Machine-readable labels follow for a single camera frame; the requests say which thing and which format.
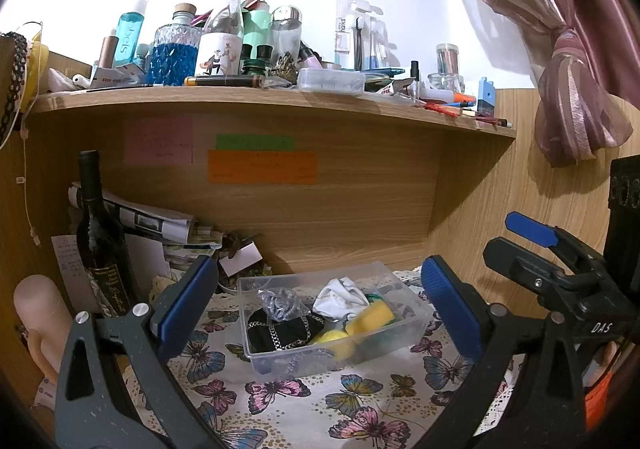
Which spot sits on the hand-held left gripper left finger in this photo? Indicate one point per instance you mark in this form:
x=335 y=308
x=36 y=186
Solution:
x=192 y=289

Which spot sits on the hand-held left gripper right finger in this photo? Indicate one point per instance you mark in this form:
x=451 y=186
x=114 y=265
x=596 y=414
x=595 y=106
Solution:
x=450 y=304

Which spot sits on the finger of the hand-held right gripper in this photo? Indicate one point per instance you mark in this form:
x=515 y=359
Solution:
x=515 y=261
x=531 y=229

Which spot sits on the clear plastic storage box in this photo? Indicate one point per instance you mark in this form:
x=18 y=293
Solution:
x=410 y=319

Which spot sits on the yellow foam sponge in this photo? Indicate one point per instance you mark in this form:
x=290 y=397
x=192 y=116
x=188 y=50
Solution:
x=372 y=316

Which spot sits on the clear plastic bag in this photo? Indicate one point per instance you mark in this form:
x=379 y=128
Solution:
x=280 y=304

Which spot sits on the white cloth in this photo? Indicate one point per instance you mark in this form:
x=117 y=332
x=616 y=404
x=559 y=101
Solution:
x=340 y=296

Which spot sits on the person's right hand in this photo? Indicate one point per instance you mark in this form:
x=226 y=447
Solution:
x=605 y=361

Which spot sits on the stack of papers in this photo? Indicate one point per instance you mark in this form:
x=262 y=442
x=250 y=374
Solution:
x=192 y=246

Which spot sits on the white paper card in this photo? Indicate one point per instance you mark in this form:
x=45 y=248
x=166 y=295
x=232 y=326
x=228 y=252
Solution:
x=241 y=260

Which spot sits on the rolled newspaper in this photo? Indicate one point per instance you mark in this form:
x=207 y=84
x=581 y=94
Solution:
x=145 y=219

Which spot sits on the dark wine bottle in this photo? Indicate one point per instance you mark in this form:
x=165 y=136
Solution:
x=97 y=234

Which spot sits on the white handwritten note sheet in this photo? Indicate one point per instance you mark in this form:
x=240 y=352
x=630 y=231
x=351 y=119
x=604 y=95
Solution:
x=67 y=269

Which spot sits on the small blue box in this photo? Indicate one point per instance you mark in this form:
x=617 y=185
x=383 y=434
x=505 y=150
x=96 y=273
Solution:
x=486 y=96

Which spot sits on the orange sticky note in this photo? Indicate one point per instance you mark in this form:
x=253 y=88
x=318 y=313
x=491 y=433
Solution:
x=262 y=167

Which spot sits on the pink sticky note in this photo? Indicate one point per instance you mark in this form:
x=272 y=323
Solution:
x=157 y=141

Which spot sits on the pink cylindrical container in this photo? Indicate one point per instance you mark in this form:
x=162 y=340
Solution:
x=42 y=314

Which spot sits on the green sticky note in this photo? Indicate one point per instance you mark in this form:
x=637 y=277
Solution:
x=255 y=142

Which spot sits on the butterfly print tablecloth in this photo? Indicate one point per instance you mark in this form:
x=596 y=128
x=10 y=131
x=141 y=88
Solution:
x=310 y=404

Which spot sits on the pink striped curtain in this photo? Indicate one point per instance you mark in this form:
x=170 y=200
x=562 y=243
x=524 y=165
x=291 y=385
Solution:
x=565 y=64

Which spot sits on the small glass jar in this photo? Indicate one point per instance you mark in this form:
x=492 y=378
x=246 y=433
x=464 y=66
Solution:
x=446 y=61

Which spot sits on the wooden shelf board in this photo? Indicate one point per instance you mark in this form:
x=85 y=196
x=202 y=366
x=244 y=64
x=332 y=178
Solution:
x=260 y=101

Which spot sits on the dark brown tube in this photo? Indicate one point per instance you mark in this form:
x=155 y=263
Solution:
x=225 y=80

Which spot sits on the white flat carton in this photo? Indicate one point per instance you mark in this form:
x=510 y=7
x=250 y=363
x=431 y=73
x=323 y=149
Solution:
x=117 y=76

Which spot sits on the faceted glass bottle blue liquid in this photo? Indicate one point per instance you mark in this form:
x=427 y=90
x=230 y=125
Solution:
x=175 y=59

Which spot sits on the tall clear labelled bottle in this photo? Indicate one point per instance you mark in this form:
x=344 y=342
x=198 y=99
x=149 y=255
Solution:
x=220 y=49

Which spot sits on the clear plastic case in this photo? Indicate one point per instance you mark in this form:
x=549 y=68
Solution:
x=330 y=80

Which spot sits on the copper cosmetic tube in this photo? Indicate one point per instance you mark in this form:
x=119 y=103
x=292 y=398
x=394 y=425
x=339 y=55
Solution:
x=106 y=51

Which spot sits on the blue mouthwash bottle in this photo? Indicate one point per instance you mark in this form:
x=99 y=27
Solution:
x=129 y=39

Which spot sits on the toothbrush blister package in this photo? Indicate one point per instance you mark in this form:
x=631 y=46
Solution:
x=352 y=34

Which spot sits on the glass jar silver lid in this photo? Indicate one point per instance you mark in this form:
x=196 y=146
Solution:
x=286 y=36

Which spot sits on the yellow round object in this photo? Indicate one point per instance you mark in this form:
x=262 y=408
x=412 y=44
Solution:
x=40 y=64

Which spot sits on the mint green pump bottle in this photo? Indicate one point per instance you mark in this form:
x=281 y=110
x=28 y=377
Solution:
x=260 y=24

